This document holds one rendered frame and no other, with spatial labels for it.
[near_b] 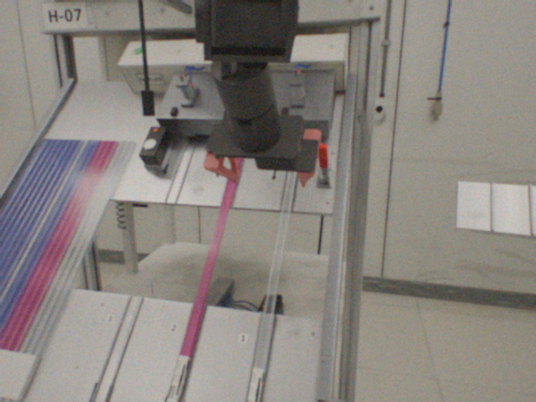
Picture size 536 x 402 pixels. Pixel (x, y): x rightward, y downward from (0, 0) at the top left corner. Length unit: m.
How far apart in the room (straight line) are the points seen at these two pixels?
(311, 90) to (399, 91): 1.58
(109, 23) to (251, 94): 0.67
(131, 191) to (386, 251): 1.92
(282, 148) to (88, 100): 0.68
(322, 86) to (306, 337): 0.45
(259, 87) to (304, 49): 0.45
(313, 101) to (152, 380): 0.53
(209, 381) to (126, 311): 0.18
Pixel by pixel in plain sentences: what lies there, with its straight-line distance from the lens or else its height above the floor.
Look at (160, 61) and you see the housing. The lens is 0.91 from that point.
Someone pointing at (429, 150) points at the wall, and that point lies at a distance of 2.36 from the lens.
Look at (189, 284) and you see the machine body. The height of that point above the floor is 0.62.
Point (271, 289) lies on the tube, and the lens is 0.60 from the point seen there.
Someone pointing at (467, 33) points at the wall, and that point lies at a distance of 2.39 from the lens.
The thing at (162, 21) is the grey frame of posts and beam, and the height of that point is 1.32.
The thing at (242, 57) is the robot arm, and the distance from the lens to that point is 0.38.
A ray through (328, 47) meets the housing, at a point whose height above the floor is 1.26.
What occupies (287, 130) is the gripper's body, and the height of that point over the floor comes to 1.13.
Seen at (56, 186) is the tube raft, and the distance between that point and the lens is 0.88.
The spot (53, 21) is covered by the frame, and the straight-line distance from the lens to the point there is 1.11.
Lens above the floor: 1.16
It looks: 15 degrees down
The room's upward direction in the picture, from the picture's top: straight up
